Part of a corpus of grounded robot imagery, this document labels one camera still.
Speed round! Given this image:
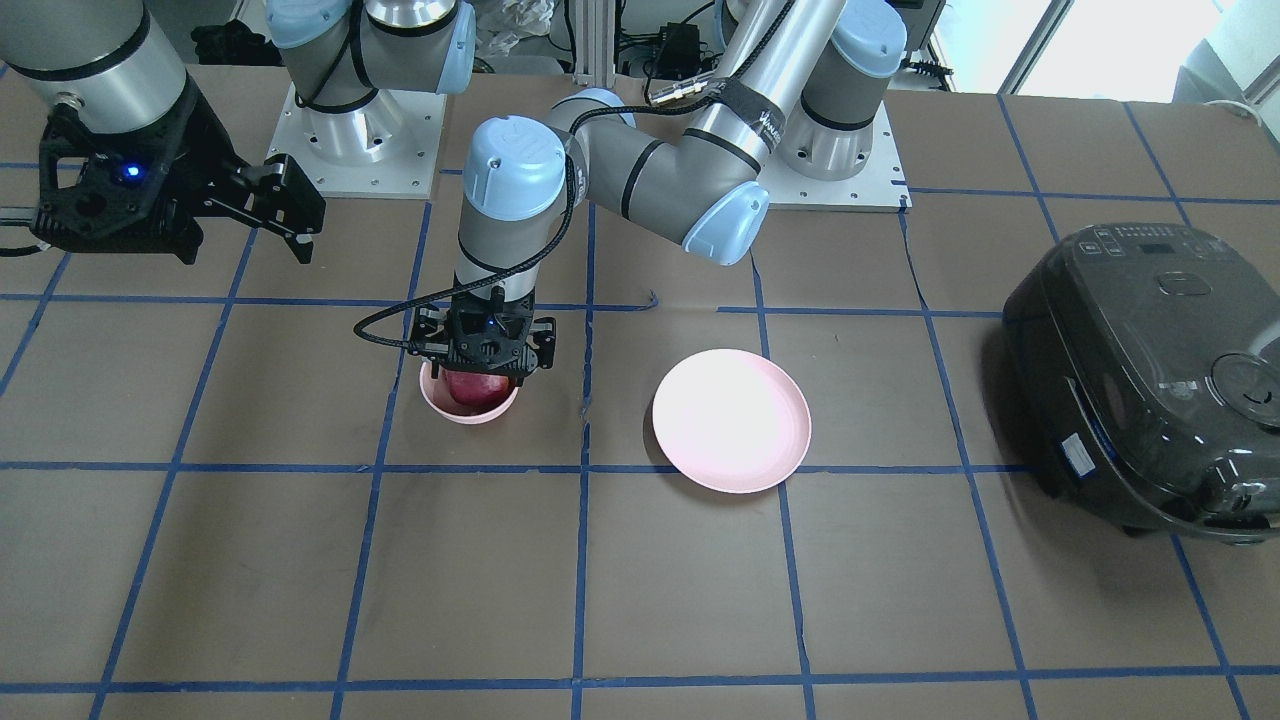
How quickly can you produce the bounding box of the pink plate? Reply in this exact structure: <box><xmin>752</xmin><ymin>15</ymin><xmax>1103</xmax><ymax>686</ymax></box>
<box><xmin>652</xmin><ymin>348</ymin><xmax>813</xmax><ymax>495</ymax></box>

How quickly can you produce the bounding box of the red apple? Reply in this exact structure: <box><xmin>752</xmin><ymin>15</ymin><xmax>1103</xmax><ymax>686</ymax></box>
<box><xmin>442</xmin><ymin>372</ymin><xmax>513</xmax><ymax>413</ymax></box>

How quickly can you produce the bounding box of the pink bowl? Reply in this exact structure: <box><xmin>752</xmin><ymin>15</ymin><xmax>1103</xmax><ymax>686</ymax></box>
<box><xmin>419</xmin><ymin>363</ymin><xmax>518</xmax><ymax>425</ymax></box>

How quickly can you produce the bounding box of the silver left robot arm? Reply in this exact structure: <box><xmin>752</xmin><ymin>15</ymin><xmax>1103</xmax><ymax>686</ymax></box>
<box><xmin>401</xmin><ymin>1</ymin><xmax>908</xmax><ymax>383</ymax></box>

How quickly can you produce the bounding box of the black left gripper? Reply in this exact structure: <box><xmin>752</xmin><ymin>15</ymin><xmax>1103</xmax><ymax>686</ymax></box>
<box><xmin>410</xmin><ymin>290</ymin><xmax>557</xmax><ymax>388</ymax></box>

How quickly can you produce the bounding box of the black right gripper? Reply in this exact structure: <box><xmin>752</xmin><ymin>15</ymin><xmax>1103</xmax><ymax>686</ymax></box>
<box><xmin>31</xmin><ymin>77</ymin><xmax>326</xmax><ymax>265</ymax></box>

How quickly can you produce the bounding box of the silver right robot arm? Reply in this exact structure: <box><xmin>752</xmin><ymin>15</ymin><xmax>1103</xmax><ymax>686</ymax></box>
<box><xmin>3</xmin><ymin>1</ymin><xmax>476</xmax><ymax>265</ymax></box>

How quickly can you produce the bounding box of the dark brown rice cooker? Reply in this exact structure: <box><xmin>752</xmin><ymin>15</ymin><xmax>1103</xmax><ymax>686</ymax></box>
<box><xmin>1002</xmin><ymin>222</ymin><xmax>1279</xmax><ymax>544</ymax></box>

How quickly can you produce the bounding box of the aluminium frame post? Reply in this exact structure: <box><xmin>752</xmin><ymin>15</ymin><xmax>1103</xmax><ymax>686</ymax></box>
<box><xmin>566</xmin><ymin>0</ymin><xmax>618</xmax><ymax>88</ymax></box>

